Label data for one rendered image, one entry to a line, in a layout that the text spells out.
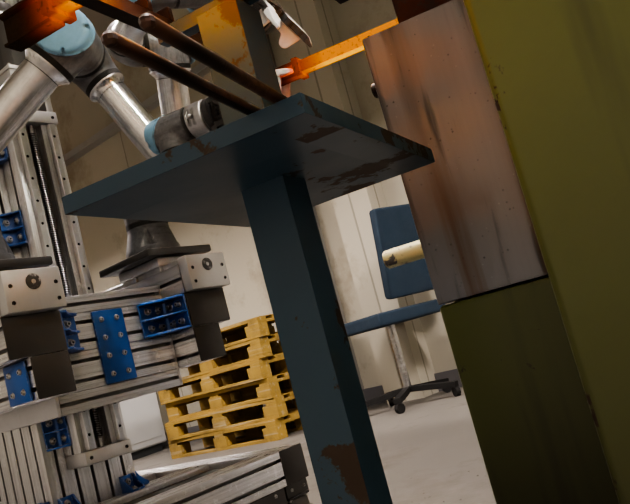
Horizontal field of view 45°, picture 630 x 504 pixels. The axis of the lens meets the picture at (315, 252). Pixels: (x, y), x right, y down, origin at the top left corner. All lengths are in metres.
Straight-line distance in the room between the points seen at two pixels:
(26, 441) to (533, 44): 1.57
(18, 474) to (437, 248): 1.32
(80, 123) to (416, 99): 6.65
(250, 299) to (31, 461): 4.16
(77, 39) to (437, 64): 0.82
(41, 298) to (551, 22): 1.17
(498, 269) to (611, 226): 0.32
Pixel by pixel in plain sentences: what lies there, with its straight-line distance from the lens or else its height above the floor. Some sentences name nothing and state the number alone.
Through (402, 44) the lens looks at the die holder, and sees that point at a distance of 1.24.
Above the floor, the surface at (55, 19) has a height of 0.92.
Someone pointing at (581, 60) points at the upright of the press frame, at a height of 0.68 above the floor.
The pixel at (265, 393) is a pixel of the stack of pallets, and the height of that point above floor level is 0.29.
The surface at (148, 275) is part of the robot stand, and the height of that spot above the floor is 0.76.
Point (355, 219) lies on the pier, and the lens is 5.09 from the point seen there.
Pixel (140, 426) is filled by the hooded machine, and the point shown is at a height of 0.25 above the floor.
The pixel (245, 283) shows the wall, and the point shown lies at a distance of 6.07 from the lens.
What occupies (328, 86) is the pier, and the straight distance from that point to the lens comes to 5.28.
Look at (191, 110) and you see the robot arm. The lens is 1.61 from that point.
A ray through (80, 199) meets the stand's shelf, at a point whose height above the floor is 0.67.
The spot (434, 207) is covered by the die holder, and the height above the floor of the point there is 0.62.
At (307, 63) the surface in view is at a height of 1.00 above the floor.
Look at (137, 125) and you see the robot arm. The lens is 1.79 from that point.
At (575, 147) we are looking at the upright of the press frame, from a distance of 0.88.
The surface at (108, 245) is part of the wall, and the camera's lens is 7.39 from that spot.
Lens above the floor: 0.45
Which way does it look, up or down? 7 degrees up
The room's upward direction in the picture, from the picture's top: 15 degrees counter-clockwise
